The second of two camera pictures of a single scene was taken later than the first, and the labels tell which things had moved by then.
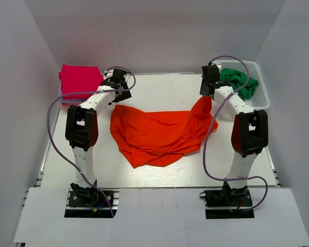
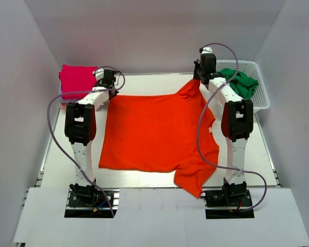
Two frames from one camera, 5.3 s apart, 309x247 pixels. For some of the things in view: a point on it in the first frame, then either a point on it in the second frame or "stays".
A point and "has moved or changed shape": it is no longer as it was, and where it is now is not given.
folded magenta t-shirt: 74,78 stays
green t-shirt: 237,79 stays
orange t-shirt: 150,138 has moved or changed shape
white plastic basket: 259,99 stays
